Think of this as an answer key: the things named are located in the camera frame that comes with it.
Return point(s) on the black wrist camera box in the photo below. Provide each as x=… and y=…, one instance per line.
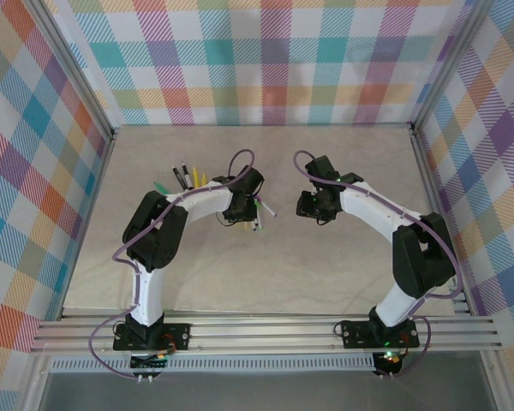
x=305, y=204
x=248, y=207

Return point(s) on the aluminium frame side rail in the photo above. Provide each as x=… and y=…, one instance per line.
x=105, y=162

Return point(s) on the aluminium mounting rail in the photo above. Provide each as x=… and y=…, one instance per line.
x=261, y=334

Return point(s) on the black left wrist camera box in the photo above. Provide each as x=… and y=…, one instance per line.
x=248, y=207

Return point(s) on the aluminium frame post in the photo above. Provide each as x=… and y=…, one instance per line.
x=447, y=64
x=73, y=68

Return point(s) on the white pen with black end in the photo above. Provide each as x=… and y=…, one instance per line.
x=255, y=224

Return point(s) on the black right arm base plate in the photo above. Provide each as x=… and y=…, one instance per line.
x=355, y=338

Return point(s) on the green marker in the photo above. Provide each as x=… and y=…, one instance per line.
x=159, y=186

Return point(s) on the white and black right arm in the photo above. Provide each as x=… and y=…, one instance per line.
x=368, y=203

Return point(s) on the black whiteboard marker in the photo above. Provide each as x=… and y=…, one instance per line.
x=187, y=174
x=178, y=176

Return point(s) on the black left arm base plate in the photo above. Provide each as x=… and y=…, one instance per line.
x=180, y=338

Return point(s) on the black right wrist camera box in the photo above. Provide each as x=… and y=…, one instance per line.
x=305, y=204

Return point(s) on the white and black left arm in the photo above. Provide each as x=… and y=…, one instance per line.
x=197, y=203

